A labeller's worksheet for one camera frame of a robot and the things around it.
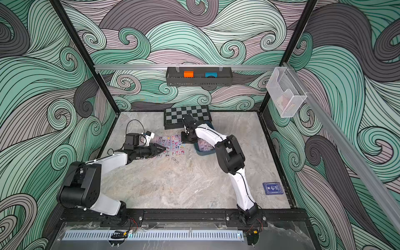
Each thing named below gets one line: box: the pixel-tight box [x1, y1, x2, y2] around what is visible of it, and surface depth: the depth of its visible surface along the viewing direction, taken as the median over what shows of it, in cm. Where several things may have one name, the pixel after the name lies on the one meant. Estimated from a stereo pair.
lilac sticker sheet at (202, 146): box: [197, 138, 215, 152], surface depth 100 cm
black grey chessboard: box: [163, 104, 212, 130], surface depth 116 cm
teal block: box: [204, 71, 218, 78], surface depth 97 cm
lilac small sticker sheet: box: [164, 134, 178, 157], surface depth 103 cm
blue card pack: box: [262, 181, 284, 196], surface depth 83 cm
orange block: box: [183, 70, 195, 78], surface depth 97 cm
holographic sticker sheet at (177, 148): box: [170, 134, 186, 157], surface depth 102 cm
